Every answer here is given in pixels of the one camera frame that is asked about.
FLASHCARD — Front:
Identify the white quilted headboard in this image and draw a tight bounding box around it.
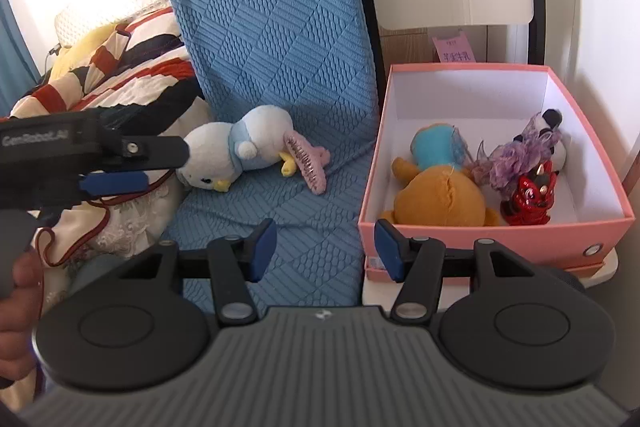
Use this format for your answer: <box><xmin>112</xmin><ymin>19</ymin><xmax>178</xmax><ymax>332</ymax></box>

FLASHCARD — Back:
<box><xmin>54</xmin><ymin>0</ymin><xmax>171</xmax><ymax>50</ymax></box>

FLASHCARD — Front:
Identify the blue textured cushion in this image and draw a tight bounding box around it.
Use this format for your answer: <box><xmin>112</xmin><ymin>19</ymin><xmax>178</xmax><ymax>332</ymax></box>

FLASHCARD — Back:
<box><xmin>154</xmin><ymin>0</ymin><xmax>381</xmax><ymax>308</ymax></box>

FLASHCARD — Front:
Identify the pink comb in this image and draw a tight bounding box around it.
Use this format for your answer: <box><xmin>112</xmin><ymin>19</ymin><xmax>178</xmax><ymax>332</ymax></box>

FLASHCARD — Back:
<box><xmin>282</xmin><ymin>130</ymin><xmax>332</xmax><ymax>195</ymax></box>

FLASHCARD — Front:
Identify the yellow pillow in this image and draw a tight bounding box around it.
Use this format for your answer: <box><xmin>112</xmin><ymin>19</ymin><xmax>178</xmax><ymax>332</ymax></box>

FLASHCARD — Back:
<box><xmin>47</xmin><ymin>21</ymin><xmax>132</xmax><ymax>80</ymax></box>

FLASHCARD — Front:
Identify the brown wooden panel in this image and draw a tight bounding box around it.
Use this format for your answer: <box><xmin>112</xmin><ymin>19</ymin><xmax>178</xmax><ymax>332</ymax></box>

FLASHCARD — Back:
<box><xmin>379</xmin><ymin>26</ymin><xmax>516</xmax><ymax>66</ymax></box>

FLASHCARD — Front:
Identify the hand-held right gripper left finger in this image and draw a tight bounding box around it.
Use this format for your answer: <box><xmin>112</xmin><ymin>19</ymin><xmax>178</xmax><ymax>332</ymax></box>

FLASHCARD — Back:
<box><xmin>117</xmin><ymin>218</ymin><xmax>278</xmax><ymax>327</ymax></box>

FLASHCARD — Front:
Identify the red black striped blanket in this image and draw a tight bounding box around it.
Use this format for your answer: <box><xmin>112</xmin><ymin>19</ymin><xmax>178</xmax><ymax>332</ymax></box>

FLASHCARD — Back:
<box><xmin>0</xmin><ymin>7</ymin><xmax>213</xmax><ymax>418</ymax></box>

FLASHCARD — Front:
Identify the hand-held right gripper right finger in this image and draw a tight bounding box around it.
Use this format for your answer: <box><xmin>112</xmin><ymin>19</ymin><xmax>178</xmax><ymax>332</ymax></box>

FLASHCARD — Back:
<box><xmin>374</xmin><ymin>218</ymin><xmax>543</xmax><ymax>325</ymax></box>

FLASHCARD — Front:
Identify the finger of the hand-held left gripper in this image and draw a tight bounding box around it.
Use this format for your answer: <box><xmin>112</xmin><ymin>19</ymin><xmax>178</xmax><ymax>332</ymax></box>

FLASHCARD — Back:
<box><xmin>75</xmin><ymin>170</ymin><xmax>150</xmax><ymax>200</ymax></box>
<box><xmin>102</xmin><ymin>134</ymin><xmax>191</xmax><ymax>171</ymax></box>

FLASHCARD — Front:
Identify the brown bear plush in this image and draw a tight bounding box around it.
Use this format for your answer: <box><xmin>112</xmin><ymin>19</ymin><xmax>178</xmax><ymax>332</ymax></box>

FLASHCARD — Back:
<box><xmin>382</xmin><ymin>123</ymin><xmax>506</xmax><ymax>228</ymax></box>

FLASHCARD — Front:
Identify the black white panda plush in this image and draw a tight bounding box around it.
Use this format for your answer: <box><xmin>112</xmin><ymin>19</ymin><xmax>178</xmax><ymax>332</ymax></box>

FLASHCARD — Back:
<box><xmin>515</xmin><ymin>108</ymin><xmax>571</xmax><ymax>172</ymax></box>

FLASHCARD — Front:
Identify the white lace cloth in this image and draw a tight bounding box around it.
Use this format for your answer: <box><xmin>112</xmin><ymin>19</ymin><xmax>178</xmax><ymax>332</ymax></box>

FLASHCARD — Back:
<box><xmin>97</xmin><ymin>184</ymin><xmax>176</xmax><ymax>258</ymax></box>

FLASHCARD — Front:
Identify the person's left hand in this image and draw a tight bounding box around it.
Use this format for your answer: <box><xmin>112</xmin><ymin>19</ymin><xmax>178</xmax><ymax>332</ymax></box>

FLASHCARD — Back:
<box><xmin>0</xmin><ymin>248</ymin><xmax>46</xmax><ymax>390</ymax></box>

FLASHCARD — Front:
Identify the red figurine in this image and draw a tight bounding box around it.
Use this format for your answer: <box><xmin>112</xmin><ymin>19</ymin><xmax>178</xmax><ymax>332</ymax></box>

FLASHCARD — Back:
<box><xmin>500</xmin><ymin>159</ymin><xmax>553</xmax><ymax>226</ymax></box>

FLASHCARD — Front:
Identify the pink paper label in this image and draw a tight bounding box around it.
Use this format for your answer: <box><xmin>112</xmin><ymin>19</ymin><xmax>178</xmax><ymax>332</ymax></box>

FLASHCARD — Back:
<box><xmin>432</xmin><ymin>32</ymin><xmax>473</xmax><ymax>64</ymax></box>

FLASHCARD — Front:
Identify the blue curtain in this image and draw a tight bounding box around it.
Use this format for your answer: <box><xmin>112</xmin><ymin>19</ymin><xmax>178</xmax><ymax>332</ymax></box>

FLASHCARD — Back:
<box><xmin>0</xmin><ymin>0</ymin><xmax>40</xmax><ymax>94</ymax></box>

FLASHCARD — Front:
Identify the white blue penguin plush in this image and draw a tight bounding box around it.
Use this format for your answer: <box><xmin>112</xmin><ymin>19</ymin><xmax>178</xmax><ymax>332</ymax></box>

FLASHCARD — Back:
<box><xmin>176</xmin><ymin>105</ymin><xmax>296</xmax><ymax>194</ymax></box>

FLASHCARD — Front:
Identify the pink box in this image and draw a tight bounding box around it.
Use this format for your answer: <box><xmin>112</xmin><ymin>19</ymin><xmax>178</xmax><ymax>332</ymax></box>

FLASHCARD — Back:
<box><xmin>357</xmin><ymin>63</ymin><xmax>636</xmax><ymax>268</ymax></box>

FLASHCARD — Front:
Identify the purple ribbon flower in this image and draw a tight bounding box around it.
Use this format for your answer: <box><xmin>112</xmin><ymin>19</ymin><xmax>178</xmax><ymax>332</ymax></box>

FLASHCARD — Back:
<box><xmin>470</xmin><ymin>112</ymin><xmax>566</xmax><ymax>190</ymax></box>

